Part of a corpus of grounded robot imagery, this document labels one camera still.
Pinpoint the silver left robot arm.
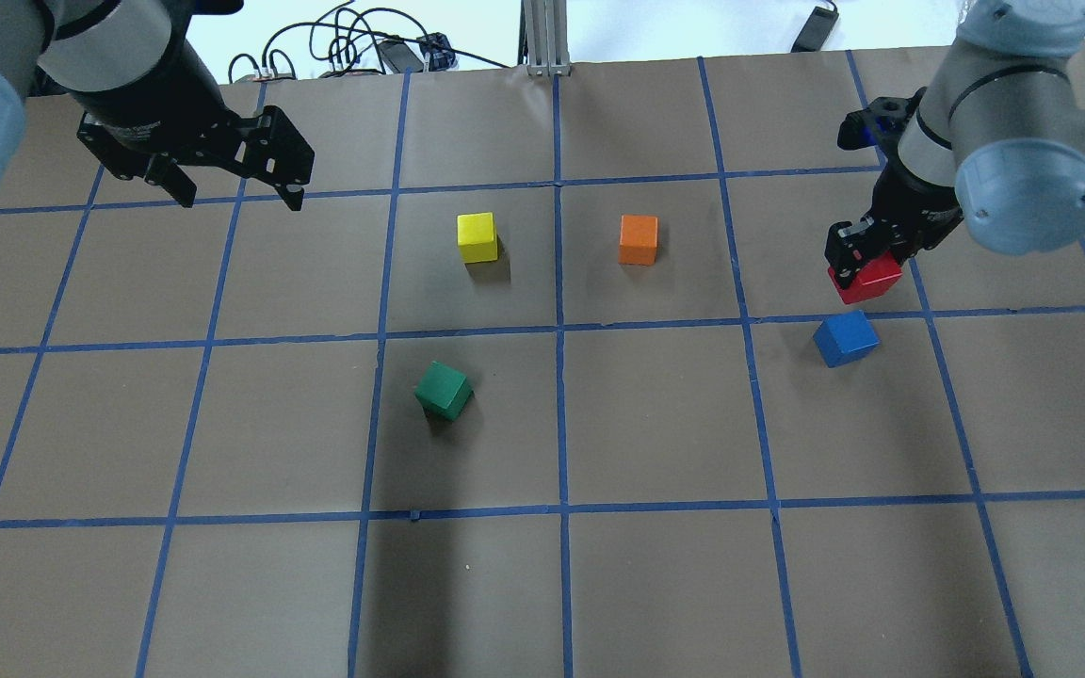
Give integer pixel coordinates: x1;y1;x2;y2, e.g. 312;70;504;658
0;1;315;212

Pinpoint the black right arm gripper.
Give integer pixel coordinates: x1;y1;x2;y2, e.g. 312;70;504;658
825;159;963;287

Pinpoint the green wooden block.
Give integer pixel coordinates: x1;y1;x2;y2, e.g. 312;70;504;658
413;361;474;422

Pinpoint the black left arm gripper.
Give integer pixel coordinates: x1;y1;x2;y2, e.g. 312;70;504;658
77;38;316;212

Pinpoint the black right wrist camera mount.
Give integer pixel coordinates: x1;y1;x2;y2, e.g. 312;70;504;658
835;89;927;157

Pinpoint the red wooden block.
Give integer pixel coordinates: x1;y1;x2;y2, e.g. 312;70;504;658
827;252;903;305

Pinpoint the orange wooden block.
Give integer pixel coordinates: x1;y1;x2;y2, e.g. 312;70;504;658
617;214;659;266

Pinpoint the black power adapter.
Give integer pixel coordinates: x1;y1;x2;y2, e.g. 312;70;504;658
376;36;426;73

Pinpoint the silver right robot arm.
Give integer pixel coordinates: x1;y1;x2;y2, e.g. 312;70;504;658
825;1;1085;304

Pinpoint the aluminium frame post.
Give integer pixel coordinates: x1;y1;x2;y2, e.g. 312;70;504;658
518;1;572;77

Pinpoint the yellow wooden block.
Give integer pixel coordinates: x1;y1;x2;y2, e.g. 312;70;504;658
456;212;500;265

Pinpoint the blue wooden block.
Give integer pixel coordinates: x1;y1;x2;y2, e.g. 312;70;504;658
813;310;880;368

